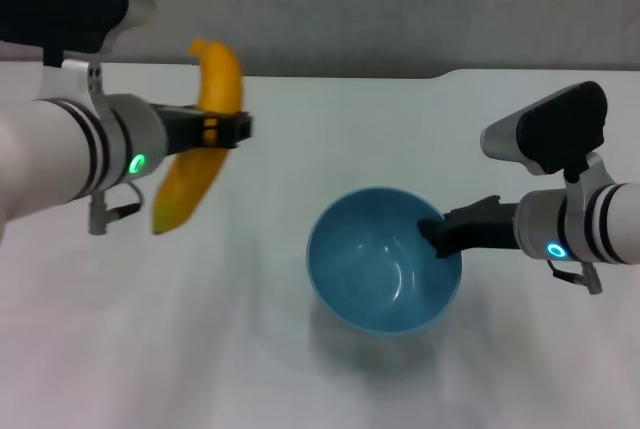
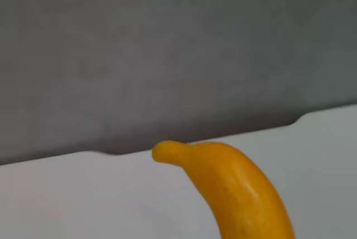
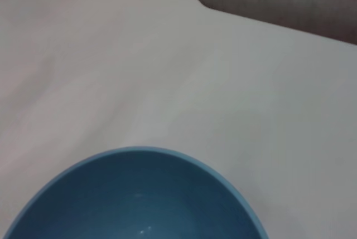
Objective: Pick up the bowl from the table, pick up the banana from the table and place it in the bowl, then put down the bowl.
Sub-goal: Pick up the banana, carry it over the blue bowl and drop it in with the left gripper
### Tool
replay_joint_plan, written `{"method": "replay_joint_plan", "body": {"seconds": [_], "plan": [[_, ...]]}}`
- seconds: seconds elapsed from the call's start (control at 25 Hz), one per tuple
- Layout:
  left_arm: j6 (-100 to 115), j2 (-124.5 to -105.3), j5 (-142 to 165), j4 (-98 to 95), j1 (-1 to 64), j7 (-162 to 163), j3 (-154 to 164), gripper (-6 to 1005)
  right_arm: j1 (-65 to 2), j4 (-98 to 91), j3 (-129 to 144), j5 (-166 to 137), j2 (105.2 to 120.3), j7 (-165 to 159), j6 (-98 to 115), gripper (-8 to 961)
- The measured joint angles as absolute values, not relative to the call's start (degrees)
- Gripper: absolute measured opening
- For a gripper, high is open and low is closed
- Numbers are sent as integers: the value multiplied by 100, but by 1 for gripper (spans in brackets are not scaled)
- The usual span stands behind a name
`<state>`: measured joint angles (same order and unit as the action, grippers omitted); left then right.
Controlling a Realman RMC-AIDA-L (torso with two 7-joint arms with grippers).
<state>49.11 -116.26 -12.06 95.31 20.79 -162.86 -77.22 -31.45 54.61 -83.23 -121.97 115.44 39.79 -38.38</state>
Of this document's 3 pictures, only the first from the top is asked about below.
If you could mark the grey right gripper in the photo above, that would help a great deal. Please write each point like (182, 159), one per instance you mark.
(542, 224)

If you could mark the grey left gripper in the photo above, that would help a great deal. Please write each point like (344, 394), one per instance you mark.
(140, 134)

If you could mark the yellow banana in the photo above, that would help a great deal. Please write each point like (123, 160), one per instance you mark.
(220, 84)

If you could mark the blue plastic bowl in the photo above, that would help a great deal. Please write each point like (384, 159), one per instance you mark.
(380, 294)

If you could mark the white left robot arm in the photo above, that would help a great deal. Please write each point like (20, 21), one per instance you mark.
(45, 159)

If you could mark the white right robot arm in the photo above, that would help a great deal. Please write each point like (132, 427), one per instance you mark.
(615, 221)

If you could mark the silver right camera bracket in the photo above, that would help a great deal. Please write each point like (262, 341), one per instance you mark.
(590, 179)

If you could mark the silver camera bracket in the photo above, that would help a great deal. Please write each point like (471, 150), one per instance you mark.
(590, 179)
(75, 81)

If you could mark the silver left camera bracket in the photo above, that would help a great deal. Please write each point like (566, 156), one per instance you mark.
(75, 81)

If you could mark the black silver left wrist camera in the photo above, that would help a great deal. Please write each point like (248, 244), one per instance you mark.
(65, 4)

